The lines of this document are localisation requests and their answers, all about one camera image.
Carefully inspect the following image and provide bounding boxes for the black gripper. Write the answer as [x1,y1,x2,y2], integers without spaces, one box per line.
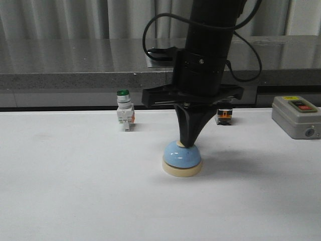
[141,48,244,147]

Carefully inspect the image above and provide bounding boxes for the blue and cream desk bell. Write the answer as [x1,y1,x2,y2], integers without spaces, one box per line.
[162,141,203,177]

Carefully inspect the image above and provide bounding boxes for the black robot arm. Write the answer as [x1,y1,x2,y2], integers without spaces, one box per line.
[142,1,245,148]

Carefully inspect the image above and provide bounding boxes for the grey control box red button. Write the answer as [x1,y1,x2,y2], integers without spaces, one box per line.
[271,96,320,140]

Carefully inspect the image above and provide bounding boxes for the grey stone counter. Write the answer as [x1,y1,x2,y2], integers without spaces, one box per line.
[1,36,320,109]

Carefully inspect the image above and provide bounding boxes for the grey curtain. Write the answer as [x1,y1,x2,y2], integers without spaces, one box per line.
[1,1,320,41]

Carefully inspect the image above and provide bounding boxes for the black selector switch orange body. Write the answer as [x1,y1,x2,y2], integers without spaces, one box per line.
[215,99,233,126]

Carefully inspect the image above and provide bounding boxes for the green pushbutton switch white body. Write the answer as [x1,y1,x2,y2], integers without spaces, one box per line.
[116,89,135,131]

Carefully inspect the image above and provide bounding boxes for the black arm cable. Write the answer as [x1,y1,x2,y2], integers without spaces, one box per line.
[142,0,263,82]

